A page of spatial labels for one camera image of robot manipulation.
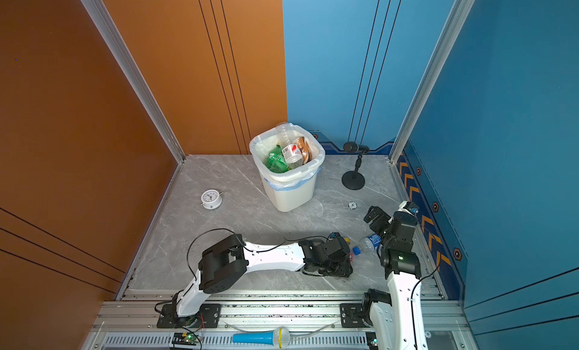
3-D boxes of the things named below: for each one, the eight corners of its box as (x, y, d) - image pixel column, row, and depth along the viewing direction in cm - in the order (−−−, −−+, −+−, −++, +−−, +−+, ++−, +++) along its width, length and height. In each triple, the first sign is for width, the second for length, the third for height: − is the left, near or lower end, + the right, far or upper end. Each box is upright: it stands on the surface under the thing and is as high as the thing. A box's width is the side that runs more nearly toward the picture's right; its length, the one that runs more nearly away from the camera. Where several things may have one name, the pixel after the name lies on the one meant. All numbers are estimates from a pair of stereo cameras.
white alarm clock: (201, 209, 102) (197, 204, 99) (206, 194, 108) (203, 188, 104) (219, 209, 102) (216, 204, 99) (223, 194, 108) (221, 188, 104)
